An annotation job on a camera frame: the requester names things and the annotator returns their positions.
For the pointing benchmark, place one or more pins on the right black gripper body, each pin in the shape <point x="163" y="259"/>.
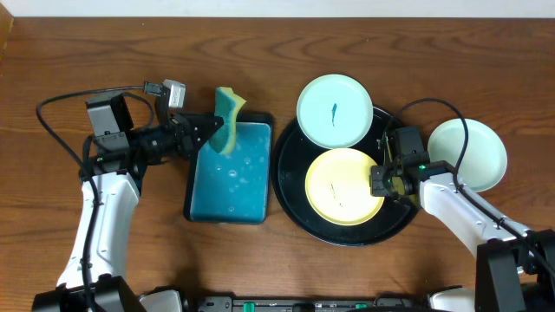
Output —
<point x="382" y="182"/>

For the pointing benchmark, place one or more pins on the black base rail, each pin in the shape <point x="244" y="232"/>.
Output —
<point x="230" y="304"/>

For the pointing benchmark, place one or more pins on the black rectangular water tray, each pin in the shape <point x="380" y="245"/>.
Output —
<point x="233" y="188"/>

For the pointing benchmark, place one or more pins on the yellow plate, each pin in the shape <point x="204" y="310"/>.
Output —
<point x="337" y="186"/>

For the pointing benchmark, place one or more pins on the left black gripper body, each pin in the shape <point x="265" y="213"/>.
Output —
<point x="183" y="136"/>

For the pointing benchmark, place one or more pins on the round black serving tray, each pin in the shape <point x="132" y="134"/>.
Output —
<point x="293" y="156"/>

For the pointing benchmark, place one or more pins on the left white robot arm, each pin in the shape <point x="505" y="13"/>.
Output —
<point x="94" y="278"/>

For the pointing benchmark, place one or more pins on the green yellow sponge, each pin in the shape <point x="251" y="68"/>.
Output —
<point x="228" y="105"/>

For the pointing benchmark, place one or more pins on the mint plate with blue stain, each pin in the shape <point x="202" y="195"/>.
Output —
<point x="334" y="111"/>

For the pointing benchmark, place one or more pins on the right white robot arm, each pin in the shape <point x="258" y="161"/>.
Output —
<point x="514" y="264"/>

